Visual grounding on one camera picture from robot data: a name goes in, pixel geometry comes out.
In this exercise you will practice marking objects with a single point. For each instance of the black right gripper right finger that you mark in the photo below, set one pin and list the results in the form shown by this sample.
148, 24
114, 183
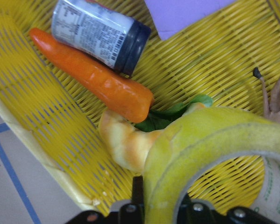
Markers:
185, 203

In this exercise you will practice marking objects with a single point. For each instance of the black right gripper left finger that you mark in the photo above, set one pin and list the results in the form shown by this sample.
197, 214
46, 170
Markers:
138, 191

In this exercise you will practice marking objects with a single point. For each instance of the yellow tape roll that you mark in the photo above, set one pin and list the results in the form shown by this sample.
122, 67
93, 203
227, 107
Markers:
222, 156

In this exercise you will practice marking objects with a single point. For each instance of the toy croissant bread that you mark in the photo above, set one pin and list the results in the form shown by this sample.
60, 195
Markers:
127, 145

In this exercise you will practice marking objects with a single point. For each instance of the green toy leaf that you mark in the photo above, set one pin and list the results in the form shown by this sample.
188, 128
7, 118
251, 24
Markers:
157, 120

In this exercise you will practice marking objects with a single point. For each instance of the orange toy carrot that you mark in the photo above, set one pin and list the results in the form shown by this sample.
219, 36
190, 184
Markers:
124, 96

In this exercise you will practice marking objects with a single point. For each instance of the brown toy chicken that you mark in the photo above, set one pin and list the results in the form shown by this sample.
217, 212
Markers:
271, 107

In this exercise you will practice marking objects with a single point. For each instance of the yellow plastic basket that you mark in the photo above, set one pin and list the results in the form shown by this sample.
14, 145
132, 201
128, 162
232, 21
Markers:
56, 117

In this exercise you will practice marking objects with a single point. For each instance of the purple foam cube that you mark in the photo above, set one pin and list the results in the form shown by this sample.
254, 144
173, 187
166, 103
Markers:
172, 16

